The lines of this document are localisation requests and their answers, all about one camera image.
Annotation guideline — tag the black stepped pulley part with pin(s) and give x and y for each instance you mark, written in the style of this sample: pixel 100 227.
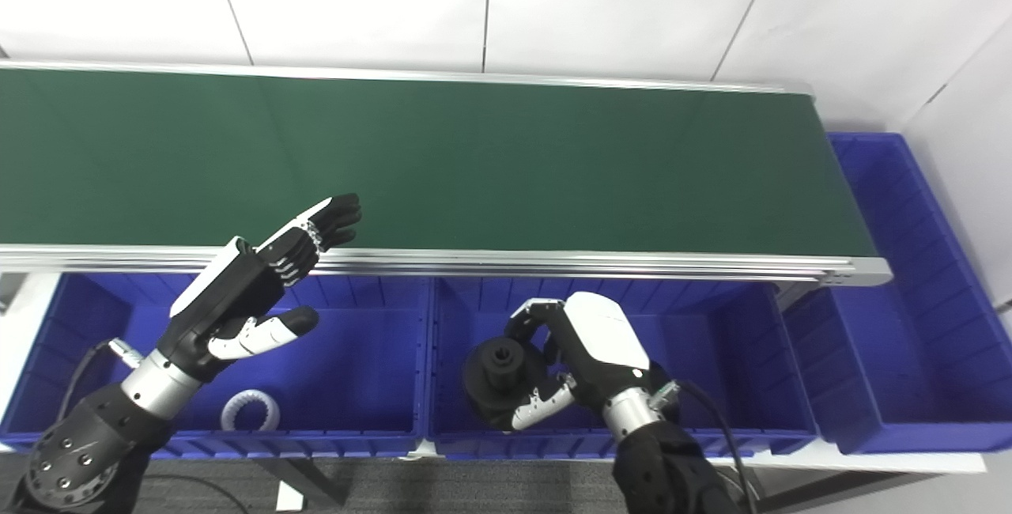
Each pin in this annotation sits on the black stepped pulley part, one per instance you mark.
pixel 498 379

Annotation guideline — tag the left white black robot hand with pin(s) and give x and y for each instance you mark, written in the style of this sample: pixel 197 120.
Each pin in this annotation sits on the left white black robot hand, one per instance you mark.
pixel 229 292

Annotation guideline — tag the blue plastic bin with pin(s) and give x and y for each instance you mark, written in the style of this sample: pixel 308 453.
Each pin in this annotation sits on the blue plastic bin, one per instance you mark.
pixel 909 372
pixel 356 372
pixel 711 356

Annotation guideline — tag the green conveyor belt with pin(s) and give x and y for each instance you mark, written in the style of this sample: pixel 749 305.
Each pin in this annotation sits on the green conveyor belt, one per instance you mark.
pixel 514 158
pixel 632 265

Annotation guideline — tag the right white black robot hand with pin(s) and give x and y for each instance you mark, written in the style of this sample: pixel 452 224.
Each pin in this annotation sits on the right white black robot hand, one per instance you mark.
pixel 605 340

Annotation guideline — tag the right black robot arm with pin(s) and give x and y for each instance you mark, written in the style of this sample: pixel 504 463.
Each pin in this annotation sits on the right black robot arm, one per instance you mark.
pixel 664 466

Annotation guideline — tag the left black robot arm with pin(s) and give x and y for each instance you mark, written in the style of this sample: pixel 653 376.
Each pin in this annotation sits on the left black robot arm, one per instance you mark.
pixel 79 443

